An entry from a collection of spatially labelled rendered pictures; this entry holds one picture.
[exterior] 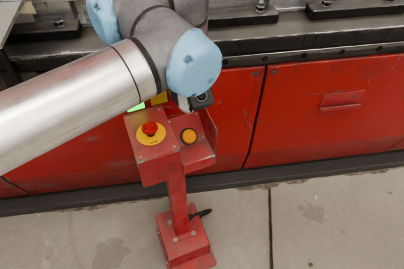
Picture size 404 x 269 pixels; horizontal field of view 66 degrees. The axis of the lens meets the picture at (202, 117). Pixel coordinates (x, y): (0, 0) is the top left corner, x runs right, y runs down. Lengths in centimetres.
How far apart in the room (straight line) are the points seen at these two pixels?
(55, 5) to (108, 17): 53
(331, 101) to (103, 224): 110
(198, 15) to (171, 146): 33
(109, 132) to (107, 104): 78
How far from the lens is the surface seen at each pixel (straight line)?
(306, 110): 119
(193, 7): 51
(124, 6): 44
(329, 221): 160
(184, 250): 132
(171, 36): 36
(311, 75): 106
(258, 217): 152
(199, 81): 37
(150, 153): 73
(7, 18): 85
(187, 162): 80
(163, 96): 80
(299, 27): 97
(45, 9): 98
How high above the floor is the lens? 137
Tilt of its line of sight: 49 degrees down
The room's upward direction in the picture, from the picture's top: straight up
